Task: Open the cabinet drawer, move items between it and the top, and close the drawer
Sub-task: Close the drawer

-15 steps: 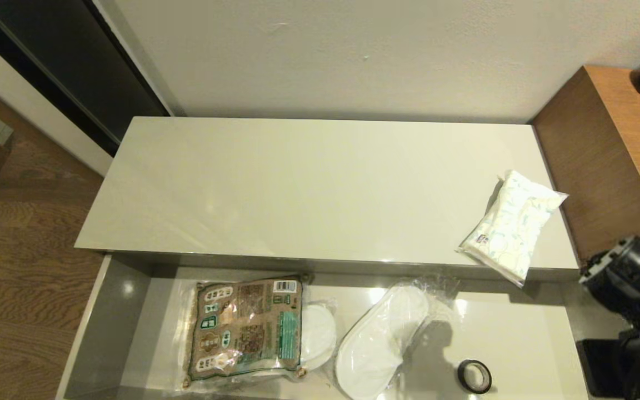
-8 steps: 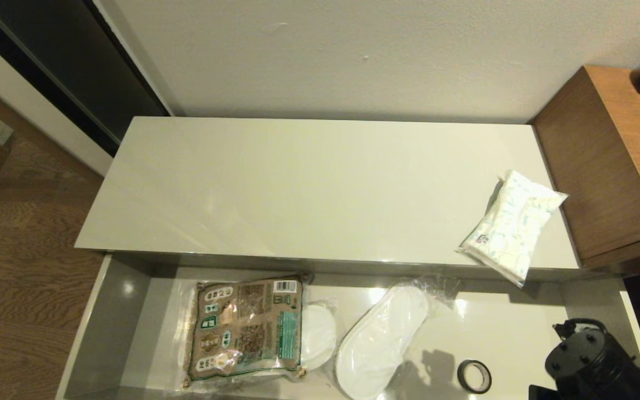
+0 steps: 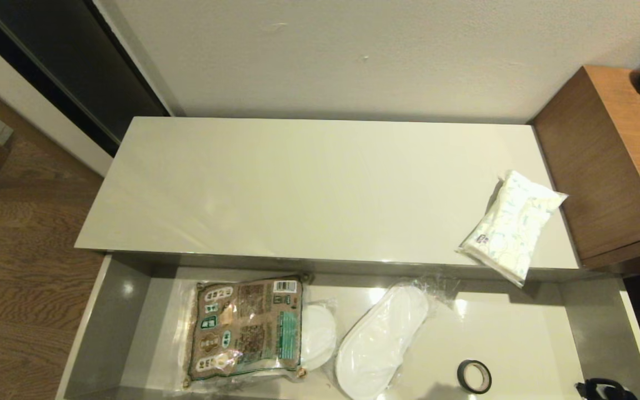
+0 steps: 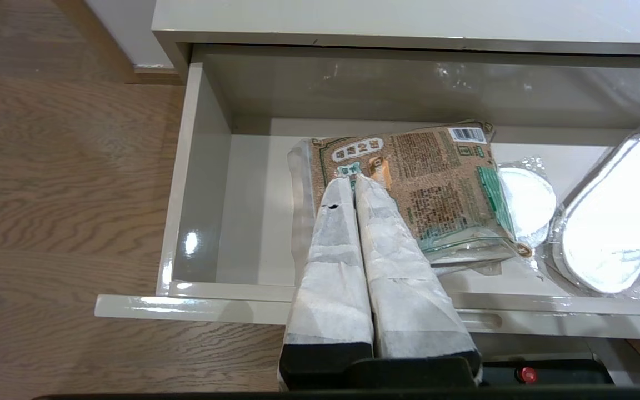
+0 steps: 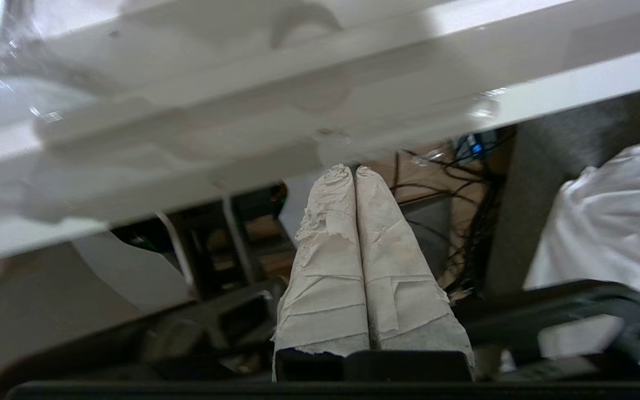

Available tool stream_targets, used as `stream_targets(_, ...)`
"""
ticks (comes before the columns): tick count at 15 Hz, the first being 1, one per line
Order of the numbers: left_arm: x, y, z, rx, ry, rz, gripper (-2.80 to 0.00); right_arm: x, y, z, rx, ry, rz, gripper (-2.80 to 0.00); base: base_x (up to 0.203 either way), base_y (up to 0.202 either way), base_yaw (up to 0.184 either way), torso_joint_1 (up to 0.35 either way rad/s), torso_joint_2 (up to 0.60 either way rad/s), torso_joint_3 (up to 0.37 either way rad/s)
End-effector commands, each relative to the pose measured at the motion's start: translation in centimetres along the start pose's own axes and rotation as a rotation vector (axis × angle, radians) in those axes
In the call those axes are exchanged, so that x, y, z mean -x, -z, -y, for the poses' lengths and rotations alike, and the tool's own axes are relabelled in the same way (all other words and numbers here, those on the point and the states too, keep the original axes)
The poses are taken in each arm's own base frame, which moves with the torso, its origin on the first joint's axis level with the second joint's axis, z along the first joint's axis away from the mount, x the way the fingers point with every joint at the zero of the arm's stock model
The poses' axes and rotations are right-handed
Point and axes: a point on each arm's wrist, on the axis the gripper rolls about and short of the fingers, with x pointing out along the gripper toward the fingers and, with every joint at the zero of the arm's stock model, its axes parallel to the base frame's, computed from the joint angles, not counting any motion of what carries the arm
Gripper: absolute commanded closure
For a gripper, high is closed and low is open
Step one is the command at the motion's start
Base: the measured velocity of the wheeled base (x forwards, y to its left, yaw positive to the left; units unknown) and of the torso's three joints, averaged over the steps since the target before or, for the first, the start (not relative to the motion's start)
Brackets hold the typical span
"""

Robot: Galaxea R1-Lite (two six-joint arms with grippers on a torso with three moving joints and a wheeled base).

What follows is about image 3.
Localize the white glossy cabinet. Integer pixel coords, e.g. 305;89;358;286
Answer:
74;117;582;273

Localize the dark sliding door panel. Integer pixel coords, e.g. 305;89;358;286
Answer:
0;0;172;159

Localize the brown wooden side cabinet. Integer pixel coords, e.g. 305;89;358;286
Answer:
531;65;640;273

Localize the dark adhesive tape roll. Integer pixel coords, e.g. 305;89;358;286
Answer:
457;359;493;396

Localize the white cabinet drawer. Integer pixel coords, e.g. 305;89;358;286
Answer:
56;253;640;400

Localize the brown green printed food bag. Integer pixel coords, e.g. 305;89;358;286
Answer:
178;275;313;393

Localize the blue patterned tissue pack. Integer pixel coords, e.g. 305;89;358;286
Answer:
456;169;569;288

